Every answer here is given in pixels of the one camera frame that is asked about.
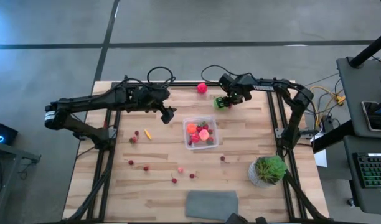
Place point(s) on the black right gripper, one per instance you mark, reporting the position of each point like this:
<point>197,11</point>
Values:
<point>238,87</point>

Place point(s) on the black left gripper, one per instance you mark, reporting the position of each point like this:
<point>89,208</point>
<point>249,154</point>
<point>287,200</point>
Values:
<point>151,98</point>

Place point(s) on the green lime fruit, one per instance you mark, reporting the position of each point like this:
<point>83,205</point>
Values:
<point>218,103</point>

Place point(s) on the orange fruit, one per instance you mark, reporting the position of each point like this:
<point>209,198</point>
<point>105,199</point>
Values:
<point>191,128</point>

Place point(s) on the large red strawberry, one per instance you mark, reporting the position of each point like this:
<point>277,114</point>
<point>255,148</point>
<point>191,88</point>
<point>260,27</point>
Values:
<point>202,88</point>
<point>195,138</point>

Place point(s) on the small strawberry green leaves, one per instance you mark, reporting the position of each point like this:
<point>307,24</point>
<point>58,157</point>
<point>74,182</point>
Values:
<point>133,140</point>
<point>205,125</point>
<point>210,140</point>

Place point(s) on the pink yellow peach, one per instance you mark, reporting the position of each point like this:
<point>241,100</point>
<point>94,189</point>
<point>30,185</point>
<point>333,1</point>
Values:
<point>204,135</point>

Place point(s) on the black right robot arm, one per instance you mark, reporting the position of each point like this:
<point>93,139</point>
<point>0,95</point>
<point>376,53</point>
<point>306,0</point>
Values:
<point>298,102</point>

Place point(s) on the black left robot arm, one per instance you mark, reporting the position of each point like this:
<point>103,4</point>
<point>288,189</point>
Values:
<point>84,101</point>

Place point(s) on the clear plastic tupperware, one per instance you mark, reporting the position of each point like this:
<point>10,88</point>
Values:
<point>216,124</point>

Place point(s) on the orange carrot piece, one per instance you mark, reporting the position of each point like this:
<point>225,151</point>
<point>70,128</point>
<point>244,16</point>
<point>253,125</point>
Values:
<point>147,134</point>

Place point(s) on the small pink fruit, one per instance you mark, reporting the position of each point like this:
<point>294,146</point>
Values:
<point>180,170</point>

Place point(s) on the succulent in white pot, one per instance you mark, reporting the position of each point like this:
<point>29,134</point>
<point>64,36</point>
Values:
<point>266,169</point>

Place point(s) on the grey folded cloth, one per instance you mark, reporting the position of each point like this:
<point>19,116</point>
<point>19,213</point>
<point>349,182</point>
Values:
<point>212,205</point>

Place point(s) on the black power strip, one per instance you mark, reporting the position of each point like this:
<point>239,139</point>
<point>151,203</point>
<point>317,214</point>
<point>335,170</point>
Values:
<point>328,123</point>

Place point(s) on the black pole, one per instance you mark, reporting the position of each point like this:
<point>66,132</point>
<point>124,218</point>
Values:
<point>368,49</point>
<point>330,137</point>

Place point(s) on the white paper sheet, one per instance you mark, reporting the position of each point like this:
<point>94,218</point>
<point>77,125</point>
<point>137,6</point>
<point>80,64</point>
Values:
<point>321,158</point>

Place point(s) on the grey desk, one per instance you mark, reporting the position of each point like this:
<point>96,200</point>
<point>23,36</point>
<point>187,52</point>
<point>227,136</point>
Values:
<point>374,202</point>
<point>352,93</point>

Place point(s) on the black smartphone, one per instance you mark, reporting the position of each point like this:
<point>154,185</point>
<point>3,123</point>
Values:
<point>374,116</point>

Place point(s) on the grey metal stand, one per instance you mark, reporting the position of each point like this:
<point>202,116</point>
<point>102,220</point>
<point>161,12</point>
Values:
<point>22,154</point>

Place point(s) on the black keyboard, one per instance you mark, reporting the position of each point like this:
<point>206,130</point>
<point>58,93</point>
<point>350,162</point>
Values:
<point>374,169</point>

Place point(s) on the black device blue light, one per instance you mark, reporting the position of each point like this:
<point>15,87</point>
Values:
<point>2,132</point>

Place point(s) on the black aluminium table frame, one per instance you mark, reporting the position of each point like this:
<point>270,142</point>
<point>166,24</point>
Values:
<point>184,84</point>

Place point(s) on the silver metal bracket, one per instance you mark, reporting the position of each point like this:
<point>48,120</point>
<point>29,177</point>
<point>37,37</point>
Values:
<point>279,132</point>

